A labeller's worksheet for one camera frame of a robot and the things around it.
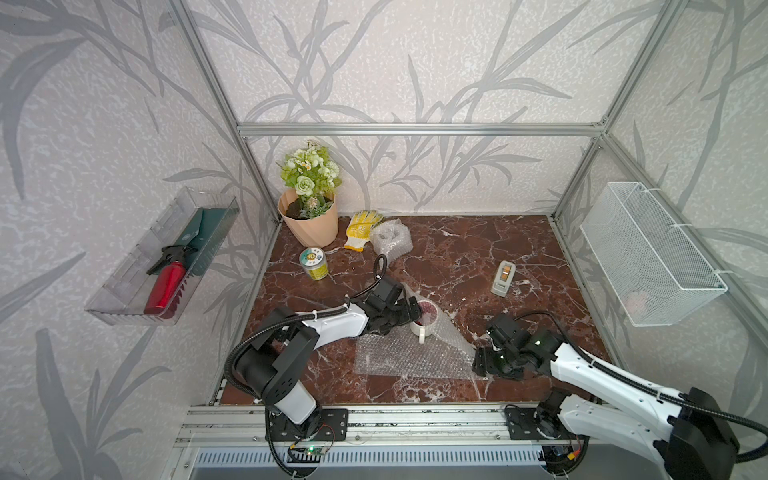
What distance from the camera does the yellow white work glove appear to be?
1135mm

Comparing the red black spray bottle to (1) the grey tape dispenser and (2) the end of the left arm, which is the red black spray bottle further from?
(1) the grey tape dispenser

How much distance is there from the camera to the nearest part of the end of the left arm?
2.26 ft

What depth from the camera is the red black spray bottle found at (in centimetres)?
56

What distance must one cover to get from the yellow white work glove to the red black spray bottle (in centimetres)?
55

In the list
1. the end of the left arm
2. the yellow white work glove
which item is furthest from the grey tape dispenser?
the yellow white work glove

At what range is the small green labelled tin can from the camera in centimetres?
98

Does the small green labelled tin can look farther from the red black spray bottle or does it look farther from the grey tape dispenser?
the grey tape dispenser

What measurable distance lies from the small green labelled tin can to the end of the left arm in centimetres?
32

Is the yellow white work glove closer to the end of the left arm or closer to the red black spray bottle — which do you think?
the end of the left arm

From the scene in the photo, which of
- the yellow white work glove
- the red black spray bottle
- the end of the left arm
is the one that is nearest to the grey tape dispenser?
the end of the left arm

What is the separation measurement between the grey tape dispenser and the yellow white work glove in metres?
0.48

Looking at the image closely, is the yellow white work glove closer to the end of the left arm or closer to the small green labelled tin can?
the small green labelled tin can

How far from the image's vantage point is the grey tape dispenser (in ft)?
3.22

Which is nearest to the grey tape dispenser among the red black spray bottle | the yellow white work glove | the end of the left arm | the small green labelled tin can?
the end of the left arm
